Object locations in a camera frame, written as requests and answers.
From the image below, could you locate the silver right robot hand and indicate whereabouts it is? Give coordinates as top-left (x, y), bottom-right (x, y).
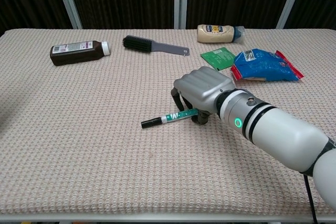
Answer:
top-left (170, 66), bottom-right (236, 125)

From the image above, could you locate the green white whiteboard marker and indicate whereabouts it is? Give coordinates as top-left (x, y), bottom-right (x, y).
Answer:
top-left (160, 108), bottom-right (199, 124)

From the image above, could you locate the black marker cap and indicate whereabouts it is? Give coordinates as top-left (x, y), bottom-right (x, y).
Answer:
top-left (141, 117), bottom-right (163, 130)

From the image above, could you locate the brown bottle with white cap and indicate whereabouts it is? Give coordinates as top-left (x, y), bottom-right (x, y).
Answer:
top-left (49, 40), bottom-right (111, 67)

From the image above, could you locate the green foil packet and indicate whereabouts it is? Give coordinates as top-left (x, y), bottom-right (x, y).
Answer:
top-left (200, 47), bottom-right (237, 71)

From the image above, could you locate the cream mayonnaise squeeze bottle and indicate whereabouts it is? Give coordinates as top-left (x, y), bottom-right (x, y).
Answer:
top-left (196, 24), bottom-right (246, 44)

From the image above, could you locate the blue red snack bag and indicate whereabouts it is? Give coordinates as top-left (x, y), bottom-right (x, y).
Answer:
top-left (230, 48), bottom-right (305, 82)

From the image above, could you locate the beige woven tablecloth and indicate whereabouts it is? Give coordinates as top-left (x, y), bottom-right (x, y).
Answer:
top-left (0, 28), bottom-right (336, 216)

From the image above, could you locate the black brush with grey handle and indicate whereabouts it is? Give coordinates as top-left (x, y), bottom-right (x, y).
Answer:
top-left (122, 35), bottom-right (190, 57)

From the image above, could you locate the white table frame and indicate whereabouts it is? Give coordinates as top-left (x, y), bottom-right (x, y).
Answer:
top-left (0, 212), bottom-right (336, 222)

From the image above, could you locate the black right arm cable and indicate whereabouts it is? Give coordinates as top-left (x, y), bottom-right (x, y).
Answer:
top-left (303, 173), bottom-right (319, 224)

